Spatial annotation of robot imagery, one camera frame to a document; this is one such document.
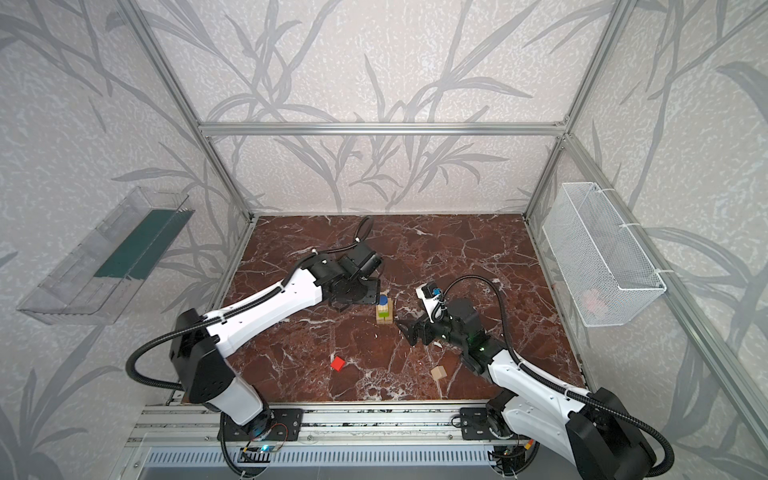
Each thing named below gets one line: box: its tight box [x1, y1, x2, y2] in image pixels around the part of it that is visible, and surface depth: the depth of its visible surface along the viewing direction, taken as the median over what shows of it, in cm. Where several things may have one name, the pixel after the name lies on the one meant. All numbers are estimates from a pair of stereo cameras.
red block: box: [330, 356, 347, 373], surface depth 85 cm
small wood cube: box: [431, 365, 448, 381], surface depth 83 cm
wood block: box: [376, 298, 394, 325], surface depth 92 cm
